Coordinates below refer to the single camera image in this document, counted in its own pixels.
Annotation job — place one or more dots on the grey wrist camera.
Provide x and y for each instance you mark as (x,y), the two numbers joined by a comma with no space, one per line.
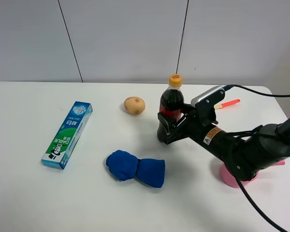
(205,103)

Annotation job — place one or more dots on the red handled brush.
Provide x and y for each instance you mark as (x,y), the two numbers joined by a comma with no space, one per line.
(227,104)

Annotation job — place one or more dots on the blue rolled cloth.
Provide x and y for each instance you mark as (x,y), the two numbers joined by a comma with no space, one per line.
(125,166)

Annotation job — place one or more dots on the blue green toothpaste box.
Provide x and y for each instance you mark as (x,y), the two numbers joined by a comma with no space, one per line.
(59,151)

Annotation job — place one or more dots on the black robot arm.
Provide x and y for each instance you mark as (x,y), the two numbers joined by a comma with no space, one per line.
(244,153)

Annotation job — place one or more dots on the cola bottle yellow cap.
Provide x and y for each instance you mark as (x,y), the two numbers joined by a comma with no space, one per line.
(171,104)

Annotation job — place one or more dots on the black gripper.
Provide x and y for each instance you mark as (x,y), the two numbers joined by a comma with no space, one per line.
(170,130)

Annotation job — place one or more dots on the pink measuring cup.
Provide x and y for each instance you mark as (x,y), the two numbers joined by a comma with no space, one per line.
(229,179)

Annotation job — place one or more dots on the brown potato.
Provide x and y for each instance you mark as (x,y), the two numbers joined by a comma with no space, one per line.
(134,105)

